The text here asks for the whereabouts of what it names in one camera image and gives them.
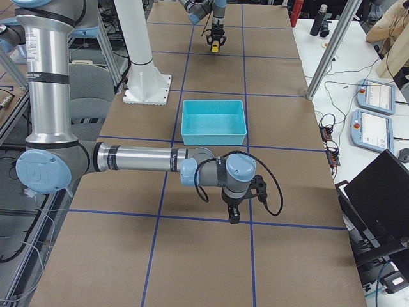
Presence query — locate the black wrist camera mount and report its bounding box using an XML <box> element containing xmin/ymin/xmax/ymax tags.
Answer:
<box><xmin>246</xmin><ymin>175</ymin><xmax>268</xmax><ymax>205</ymax></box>

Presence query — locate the grey office chair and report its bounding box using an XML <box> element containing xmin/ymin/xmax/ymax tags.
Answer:
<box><xmin>69</xmin><ymin>63</ymin><xmax>116</xmax><ymax>120</ymax></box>

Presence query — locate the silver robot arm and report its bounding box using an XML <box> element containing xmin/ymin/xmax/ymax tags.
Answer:
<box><xmin>179</xmin><ymin>0</ymin><xmax>227</xmax><ymax>53</ymax></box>
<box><xmin>15</xmin><ymin>1</ymin><xmax>256</xmax><ymax>224</ymax></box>

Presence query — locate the yellow beetle toy car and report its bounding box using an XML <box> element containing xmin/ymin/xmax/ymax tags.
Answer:
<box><xmin>210</xmin><ymin>42</ymin><xmax>220</xmax><ymax>53</ymax></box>

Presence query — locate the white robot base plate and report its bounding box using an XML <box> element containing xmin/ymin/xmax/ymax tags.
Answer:
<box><xmin>123</xmin><ymin>73</ymin><xmax>172</xmax><ymax>106</ymax></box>

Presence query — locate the grey aluminium frame post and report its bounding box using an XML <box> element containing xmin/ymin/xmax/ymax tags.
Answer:
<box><xmin>305</xmin><ymin>0</ymin><xmax>362</xmax><ymax>100</ymax></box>

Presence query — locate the person in beige shirt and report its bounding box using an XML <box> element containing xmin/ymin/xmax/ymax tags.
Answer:
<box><xmin>366</xmin><ymin>1</ymin><xmax>408</xmax><ymax>88</ymax></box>

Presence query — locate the lower teach pendant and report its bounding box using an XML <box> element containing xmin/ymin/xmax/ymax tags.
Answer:
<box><xmin>350</xmin><ymin>109</ymin><xmax>394</xmax><ymax>153</ymax></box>

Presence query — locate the black water bottle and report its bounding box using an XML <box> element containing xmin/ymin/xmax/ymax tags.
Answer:
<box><xmin>309</xmin><ymin>4</ymin><xmax>328</xmax><ymax>36</ymax></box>

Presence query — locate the black orange power adapter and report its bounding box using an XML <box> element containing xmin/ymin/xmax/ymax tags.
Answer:
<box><xmin>320</xmin><ymin>125</ymin><xmax>333</xmax><ymax>142</ymax></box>

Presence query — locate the black laptop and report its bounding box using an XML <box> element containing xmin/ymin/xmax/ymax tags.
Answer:
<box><xmin>343</xmin><ymin>150</ymin><xmax>408</xmax><ymax>274</ymax></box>

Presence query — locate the black braided camera cable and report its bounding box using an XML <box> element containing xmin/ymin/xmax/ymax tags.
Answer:
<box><xmin>192</xmin><ymin>151</ymin><xmax>284</xmax><ymax>216</ymax></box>

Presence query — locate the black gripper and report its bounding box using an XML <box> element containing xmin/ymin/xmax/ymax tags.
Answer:
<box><xmin>206</xmin><ymin>23</ymin><xmax>227</xmax><ymax>47</ymax></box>
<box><xmin>222</xmin><ymin>187</ymin><xmax>256</xmax><ymax>224</ymax></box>

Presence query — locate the upper teach pendant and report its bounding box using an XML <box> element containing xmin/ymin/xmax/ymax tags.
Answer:
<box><xmin>356</xmin><ymin>79</ymin><xmax>396</xmax><ymax>115</ymax></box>

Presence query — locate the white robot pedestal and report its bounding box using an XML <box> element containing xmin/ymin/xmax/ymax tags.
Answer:
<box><xmin>112</xmin><ymin>0</ymin><xmax>173</xmax><ymax>106</ymax></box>

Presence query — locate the turquoise plastic bin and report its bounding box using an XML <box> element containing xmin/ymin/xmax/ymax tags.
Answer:
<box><xmin>181</xmin><ymin>100</ymin><xmax>247</xmax><ymax>146</ymax></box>

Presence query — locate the teach pendant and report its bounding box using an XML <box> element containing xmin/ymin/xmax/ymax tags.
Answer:
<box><xmin>350</xmin><ymin>109</ymin><xmax>394</xmax><ymax>153</ymax></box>
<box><xmin>356</xmin><ymin>79</ymin><xmax>396</xmax><ymax>115</ymax></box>

